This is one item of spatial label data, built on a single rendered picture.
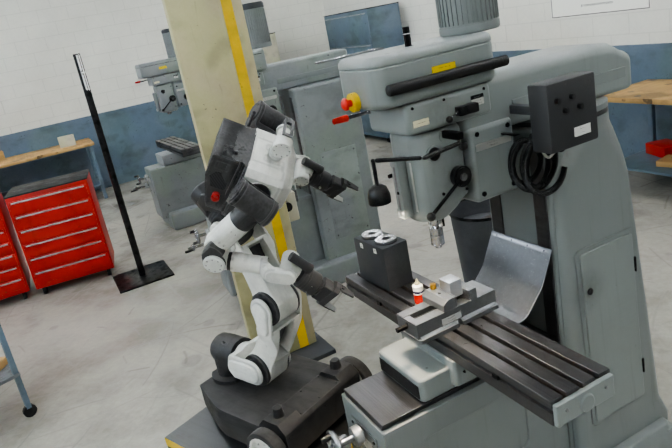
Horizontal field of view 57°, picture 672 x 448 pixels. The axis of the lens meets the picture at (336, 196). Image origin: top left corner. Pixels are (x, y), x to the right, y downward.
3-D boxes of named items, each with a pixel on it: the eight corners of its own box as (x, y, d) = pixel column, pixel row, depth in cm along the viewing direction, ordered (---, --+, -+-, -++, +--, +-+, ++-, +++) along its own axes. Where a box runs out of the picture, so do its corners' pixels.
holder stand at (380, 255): (389, 292, 249) (381, 246, 243) (360, 277, 268) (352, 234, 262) (413, 281, 254) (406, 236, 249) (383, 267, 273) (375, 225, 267)
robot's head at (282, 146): (266, 158, 212) (275, 140, 206) (270, 139, 219) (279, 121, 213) (284, 165, 214) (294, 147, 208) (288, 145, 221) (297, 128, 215)
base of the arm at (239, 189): (221, 211, 199) (243, 186, 196) (224, 193, 211) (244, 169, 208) (258, 236, 205) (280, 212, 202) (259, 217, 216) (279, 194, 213)
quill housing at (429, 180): (430, 229, 201) (415, 134, 193) (396, 217, 219) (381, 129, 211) (476, 212, 209) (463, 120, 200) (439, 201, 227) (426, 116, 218)
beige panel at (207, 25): (260, 386, 372) (159, -10, 307) (239, 359, 407) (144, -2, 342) (336, 352, 392) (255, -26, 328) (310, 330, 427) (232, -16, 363)
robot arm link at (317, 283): (319, 312, 228) (294, 297, 224) (322, 293, 236) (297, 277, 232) (341, 295, 222) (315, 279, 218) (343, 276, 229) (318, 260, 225)
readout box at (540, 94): (555, 155, 183) (548, 85, 177) (532, 152, 191) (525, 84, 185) (602, 138, 191) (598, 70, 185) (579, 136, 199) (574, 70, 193)
